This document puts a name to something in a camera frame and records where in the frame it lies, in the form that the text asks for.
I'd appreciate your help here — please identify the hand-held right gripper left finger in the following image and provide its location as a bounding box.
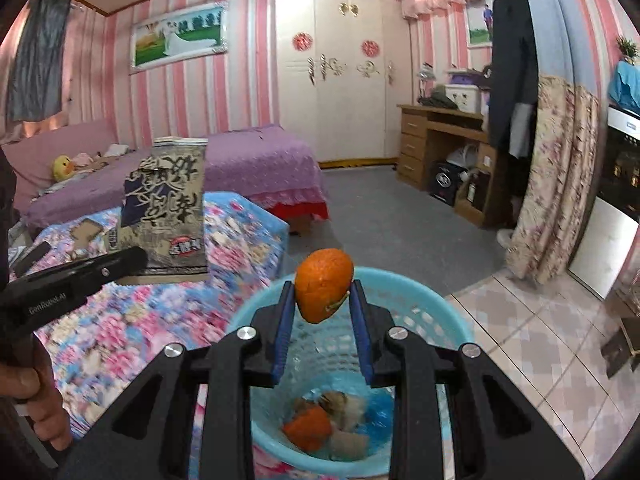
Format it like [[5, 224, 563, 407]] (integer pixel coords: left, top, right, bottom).
[[60, 280, 296, 480]]

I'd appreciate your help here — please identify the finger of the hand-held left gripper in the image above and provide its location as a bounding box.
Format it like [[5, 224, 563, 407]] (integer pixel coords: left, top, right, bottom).
[[65, 246, 149, 293]]

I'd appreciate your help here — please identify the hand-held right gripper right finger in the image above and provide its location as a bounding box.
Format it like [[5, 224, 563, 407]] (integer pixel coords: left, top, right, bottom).
[[349, 280, 586, 480]]

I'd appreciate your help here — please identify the blue plastic mesh basket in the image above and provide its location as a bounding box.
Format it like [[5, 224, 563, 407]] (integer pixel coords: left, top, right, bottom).
[[224, 266, 475, 478]]

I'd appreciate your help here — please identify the grey printed snack bag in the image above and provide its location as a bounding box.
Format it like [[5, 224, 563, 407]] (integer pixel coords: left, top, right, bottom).
[[107, 136, 210, 283]]

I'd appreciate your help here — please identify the person's left hand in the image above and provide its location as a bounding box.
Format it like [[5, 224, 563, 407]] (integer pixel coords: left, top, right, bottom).
[[0, 332, 75, 453]]

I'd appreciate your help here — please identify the black remote control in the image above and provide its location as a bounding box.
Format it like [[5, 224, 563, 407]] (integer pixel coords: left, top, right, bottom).
[[11, 241, 52, 277]]

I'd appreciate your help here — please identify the brown cardboard piece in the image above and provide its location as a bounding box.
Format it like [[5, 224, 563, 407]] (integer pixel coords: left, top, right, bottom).
[[70, 217, 103, 251]]

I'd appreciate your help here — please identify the blue floral tablecloth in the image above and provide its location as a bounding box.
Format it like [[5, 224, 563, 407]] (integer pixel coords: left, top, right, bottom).
[[32, 191, 291, 480]]

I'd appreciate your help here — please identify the orange peel piece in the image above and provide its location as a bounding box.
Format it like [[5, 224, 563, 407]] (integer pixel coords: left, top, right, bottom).
[[282, 405, 333, 453]]

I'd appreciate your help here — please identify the yellow duck plush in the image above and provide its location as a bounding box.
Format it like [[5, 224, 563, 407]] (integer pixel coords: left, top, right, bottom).
[[52, 155, 83, 182]]

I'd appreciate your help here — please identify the pink pillow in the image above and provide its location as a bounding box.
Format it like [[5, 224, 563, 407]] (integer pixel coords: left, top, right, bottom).
[[0, 119, 118, 211]]

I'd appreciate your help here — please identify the bed with purple cover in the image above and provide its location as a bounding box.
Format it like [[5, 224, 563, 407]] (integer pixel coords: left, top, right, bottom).
[[0, 119, 331, 233]]

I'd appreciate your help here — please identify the black printed box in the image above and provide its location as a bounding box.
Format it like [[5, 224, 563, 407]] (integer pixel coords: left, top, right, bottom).
[[430, 161, 463, 206]]

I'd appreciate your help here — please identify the tall black box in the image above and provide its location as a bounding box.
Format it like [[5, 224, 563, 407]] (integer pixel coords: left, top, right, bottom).
[[470, 170, 493, 211]]

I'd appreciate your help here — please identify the wooden desk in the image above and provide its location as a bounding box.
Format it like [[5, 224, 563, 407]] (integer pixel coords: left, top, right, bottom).
[[396, 104, 518, 228]]

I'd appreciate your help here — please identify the white appliance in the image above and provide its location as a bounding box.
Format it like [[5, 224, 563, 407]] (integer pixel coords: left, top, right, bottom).
[[446, 142, 478, 171]]

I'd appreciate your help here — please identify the grey curtain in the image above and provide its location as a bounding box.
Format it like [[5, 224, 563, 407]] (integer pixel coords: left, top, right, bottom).
[[7, 0, 71, 122]]

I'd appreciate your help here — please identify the framed wedding photo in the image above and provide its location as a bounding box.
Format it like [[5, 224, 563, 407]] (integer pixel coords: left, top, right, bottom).
[[129, 1, 230, 72]]

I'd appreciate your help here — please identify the white wardrobe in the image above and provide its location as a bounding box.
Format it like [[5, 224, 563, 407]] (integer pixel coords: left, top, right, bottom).
[[275, 0, 413, 165]]

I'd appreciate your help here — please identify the dark clothes pile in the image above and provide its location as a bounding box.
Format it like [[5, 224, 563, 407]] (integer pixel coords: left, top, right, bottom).
[[419, 86, 458, 110]]

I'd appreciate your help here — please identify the dark wooden stool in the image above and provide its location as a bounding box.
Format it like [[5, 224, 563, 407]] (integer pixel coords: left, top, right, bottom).
[[602, 317, 640, 378]]

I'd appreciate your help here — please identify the grey hanging shirt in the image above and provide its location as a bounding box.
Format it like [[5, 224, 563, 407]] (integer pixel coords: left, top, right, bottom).
[[510, 102, 532, 158]]

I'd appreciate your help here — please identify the blue floral door curtain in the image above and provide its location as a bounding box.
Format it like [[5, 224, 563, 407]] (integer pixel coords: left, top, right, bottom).
[[505, 0, 608, 286]]

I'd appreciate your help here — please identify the white black water dispenser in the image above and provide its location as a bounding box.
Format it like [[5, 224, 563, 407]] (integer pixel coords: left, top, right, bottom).
[[567, 105, 640, 301]]

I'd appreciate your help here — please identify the white purple storage box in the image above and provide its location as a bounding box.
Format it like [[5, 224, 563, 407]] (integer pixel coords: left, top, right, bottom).
[[445, 71, 488, 113]]

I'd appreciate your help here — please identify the desk lamp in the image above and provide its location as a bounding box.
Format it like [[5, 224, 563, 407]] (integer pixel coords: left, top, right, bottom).
[[417, 62, 436, 98]]

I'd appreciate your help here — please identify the dark hanging coat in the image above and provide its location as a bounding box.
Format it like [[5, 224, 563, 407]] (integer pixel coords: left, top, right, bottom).
[[487, 0, 540, 158]]

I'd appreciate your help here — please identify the blue cloth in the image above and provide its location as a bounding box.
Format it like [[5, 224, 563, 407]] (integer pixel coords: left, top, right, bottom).
[[607, 61, 640, 113]]

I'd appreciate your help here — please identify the small green plant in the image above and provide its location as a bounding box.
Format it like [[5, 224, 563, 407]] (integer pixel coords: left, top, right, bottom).
[[616, 35, 640, 66]]

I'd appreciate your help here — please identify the small wall picture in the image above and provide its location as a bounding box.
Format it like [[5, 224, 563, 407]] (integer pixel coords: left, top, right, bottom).
[[466, 0, 498, 47]]

